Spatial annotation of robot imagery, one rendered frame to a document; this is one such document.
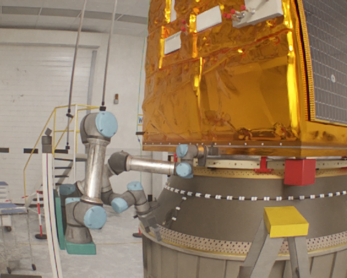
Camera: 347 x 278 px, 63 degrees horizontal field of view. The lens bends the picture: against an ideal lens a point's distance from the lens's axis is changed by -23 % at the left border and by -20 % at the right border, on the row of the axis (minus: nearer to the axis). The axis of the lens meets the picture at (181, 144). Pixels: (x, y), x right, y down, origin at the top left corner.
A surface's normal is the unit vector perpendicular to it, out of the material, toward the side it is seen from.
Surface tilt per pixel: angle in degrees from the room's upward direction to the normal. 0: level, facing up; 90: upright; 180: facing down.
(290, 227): 90
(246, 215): 62
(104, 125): 82
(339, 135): 91
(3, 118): 90
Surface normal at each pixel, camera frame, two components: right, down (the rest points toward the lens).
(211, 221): -0.54, -0.48
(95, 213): 0.73, 0.14
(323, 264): 0.14, 0.00
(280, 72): -0.81, -0.11
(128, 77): 0.52, 0.00
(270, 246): -0.17, -0.07
